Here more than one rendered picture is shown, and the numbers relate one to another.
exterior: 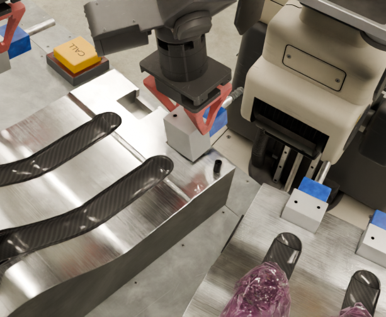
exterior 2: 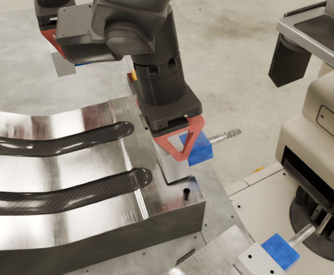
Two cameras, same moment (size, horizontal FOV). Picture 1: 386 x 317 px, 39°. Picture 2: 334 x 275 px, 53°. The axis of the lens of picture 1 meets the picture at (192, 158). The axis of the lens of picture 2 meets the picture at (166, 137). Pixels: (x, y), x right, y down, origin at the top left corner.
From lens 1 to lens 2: 33 cm
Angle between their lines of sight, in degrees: 23
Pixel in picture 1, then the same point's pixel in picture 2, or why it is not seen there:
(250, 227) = (197, 263)
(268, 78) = (298, 131)
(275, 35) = (313, 94)
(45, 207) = (29, 182)
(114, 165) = (104, 166)
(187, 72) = (154, 96)
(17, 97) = (94, 98)
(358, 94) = not seen: outside the picture
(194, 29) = (117, 41)
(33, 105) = not seen: hidden behind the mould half
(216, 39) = not seen: hidden behind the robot
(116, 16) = (76, 23)
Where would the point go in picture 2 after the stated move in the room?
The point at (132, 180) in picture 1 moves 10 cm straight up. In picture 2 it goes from (112, 182) to (103, 137)
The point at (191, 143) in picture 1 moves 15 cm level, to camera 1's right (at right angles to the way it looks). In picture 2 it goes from (164, 166) to (265, 220)
